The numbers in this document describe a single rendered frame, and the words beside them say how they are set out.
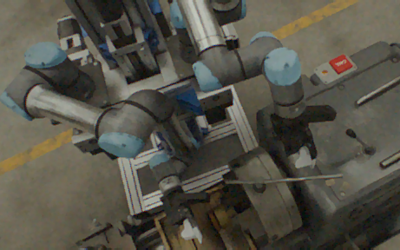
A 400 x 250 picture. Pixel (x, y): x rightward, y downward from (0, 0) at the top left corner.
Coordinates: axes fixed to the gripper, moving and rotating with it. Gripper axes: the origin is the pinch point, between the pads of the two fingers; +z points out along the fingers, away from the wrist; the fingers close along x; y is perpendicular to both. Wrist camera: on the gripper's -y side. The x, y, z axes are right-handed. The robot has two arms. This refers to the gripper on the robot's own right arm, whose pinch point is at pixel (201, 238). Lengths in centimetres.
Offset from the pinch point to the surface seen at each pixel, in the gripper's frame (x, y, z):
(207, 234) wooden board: -19.1, -1.1, -5.4
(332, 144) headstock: 18, -50, -2
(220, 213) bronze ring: 4.6, -9.6, -3.2
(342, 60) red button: 19, -70, -27
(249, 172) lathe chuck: 15.7, -23.4, -7.1
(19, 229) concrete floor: -108, 110, -93
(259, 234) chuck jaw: 4.1, -17.6, 9.3
